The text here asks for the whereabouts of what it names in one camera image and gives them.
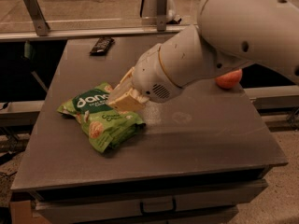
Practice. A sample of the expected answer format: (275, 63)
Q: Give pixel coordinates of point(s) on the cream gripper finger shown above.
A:
(127, 99)
(125, 85)

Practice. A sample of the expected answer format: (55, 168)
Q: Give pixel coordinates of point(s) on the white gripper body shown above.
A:
(151, 75)

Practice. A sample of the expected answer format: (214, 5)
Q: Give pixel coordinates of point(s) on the green rice chip bag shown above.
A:
(105, 127)

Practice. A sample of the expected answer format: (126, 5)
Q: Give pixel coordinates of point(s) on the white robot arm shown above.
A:
(228, 35)

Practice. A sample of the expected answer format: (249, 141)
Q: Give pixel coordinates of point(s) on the black snack bar wrapper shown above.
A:
(102, 46)

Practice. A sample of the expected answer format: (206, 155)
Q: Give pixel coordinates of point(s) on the red apple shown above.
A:
(229, 80)

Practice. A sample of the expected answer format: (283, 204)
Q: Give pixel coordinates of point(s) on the middle metal rail bracket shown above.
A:
(161, 15)

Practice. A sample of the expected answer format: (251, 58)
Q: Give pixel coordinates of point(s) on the metal rail bracket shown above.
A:
(161, 15)
(36, 15)

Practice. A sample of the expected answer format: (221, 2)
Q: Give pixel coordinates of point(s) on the left metal rail bracket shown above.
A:
(36, 15)

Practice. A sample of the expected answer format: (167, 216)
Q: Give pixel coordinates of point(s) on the grey drawer with black handle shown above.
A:
(211, 204)

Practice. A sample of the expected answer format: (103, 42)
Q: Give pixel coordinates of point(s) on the horizontal metal rail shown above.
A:
(90, 33)

